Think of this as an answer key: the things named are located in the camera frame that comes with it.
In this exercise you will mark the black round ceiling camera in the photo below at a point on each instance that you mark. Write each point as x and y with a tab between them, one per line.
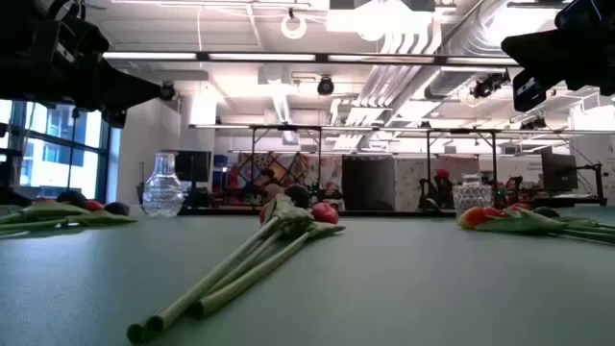
326	86

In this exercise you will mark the colourful patchwork cloth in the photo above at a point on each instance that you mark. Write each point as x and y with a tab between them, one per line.
288	165

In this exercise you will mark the silver ceiling duct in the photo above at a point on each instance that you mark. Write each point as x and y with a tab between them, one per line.
473	43

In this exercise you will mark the black table frame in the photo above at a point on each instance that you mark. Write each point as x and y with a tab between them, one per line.
384	213

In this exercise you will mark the round clear glass vase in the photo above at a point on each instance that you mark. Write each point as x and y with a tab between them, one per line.
163	192

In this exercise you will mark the faceted clear glass vase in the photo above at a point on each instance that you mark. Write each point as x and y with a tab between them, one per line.
472	197

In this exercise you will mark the black computer monitor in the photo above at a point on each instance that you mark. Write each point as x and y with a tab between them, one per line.
559	172
192	165

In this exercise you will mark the person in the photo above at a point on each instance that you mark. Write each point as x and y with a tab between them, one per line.
442	185
269	185

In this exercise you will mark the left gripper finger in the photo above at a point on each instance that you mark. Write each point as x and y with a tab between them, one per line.
127	100
125	84

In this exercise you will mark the blue storage bin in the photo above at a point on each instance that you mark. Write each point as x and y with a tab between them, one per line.
221	161

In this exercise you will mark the long background light bar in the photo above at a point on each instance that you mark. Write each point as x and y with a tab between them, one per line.
365	128

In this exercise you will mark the black crossbar with light strips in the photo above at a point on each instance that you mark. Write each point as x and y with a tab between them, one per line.
269	57

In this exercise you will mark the black tripod stand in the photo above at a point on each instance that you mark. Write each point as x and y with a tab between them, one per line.
72	144

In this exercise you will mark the white patterned cloth panel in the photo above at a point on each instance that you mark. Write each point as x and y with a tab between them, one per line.
413	178

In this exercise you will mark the black background rig frame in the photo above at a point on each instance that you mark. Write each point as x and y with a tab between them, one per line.
494	163
253	168

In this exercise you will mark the black ceiling camera cluster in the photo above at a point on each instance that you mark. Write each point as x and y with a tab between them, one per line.
485	86

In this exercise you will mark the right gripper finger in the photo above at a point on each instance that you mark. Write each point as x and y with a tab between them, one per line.
535	58
538	42

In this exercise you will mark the black partition panel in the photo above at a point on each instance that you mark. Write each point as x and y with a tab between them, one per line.
367	182

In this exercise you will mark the small black ceiling lamp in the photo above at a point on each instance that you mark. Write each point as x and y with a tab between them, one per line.
167	91

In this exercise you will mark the green table mat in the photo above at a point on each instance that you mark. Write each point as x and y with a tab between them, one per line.
384	288

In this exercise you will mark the large black framed window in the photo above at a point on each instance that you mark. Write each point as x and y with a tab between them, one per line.
36	168

